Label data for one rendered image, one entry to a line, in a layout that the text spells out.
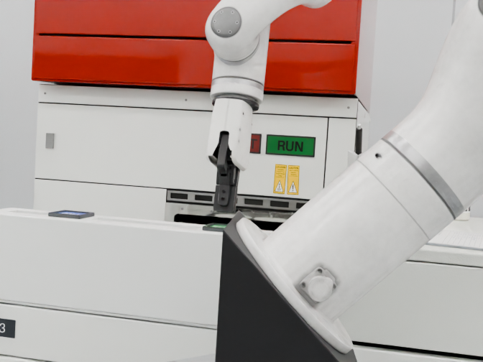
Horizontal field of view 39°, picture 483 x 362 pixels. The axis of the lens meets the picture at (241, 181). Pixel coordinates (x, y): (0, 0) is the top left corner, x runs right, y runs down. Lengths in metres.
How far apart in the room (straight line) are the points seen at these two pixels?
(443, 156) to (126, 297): 0.57
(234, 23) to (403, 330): 0.50
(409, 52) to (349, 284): 2.44
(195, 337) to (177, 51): 0.81
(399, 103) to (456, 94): 2.37
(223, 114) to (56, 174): 0.86
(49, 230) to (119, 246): 0.12
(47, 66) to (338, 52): 0.72
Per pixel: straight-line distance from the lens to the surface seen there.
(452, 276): 1.00
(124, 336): 1.11
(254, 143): 1.64
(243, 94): 1.06
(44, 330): 1.16
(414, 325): 1.02
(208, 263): 1.04
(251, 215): 1.64
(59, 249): 1.13
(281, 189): 1.64
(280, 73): 1.60
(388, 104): 3.11
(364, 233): 0.72
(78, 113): 1.80
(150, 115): 1.72
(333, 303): 0.75
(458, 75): 0.74
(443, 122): 0.74
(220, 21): 1.02
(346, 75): 1.58
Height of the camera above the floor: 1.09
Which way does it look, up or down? 3 degrees down
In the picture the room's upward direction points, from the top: 4 degrees clockwise
